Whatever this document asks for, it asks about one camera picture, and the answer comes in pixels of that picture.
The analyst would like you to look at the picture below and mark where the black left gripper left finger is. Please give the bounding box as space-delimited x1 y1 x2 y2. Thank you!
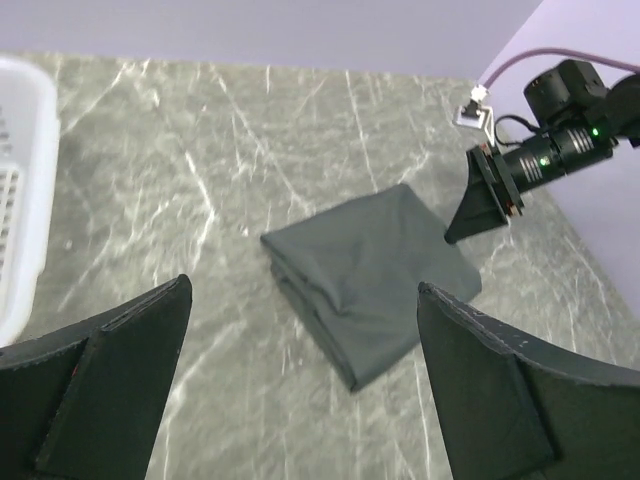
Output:
1 274 192 479

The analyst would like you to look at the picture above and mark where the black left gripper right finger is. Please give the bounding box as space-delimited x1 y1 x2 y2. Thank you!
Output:
417 283 639 479

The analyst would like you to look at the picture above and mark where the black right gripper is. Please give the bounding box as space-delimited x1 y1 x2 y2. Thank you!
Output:
444 125 618 245

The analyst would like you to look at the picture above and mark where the dark grey t shirt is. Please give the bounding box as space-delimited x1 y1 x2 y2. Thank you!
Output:
260 183 482 392

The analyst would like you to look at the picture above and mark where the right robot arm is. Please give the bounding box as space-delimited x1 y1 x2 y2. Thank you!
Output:
444 60 639 244

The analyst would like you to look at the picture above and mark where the white plastic basket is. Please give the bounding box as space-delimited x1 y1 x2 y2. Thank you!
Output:
1 55 60 346

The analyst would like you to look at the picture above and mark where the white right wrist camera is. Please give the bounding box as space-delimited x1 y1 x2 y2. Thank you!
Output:
452 85 497 147

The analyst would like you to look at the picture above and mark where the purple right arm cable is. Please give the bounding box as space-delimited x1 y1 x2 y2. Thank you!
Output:
477 47 640 91

